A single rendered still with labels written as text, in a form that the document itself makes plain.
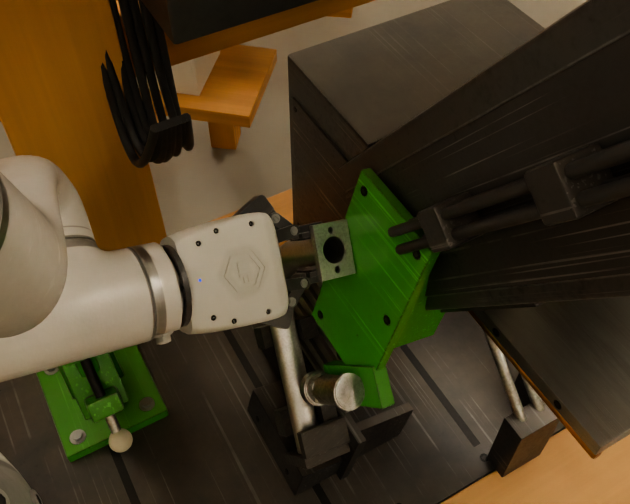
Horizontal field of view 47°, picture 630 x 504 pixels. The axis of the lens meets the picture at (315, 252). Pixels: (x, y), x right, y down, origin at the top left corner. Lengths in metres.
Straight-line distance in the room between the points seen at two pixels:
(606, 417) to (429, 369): 0.32
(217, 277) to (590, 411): 0.37
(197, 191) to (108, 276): 1.86
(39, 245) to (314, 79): 0.48
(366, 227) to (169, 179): 1.86
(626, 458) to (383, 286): 0.44
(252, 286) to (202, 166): 1.90
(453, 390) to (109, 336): 0.51
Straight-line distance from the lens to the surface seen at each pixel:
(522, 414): 0.85
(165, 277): 0.62
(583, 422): 0.73
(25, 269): 0.42
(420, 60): 0.87
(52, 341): 0.60
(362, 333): 0.74
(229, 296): 0.65
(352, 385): 0.75
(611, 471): 0.98
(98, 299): 0.60
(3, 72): 0.80
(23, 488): 0.19
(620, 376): 0.77
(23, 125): 0.84
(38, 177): 0.53
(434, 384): 0.98
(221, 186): 2.46
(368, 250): 0.69
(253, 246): 0.66
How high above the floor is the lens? 1.75
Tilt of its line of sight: 51 degrees down
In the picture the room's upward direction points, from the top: straight up
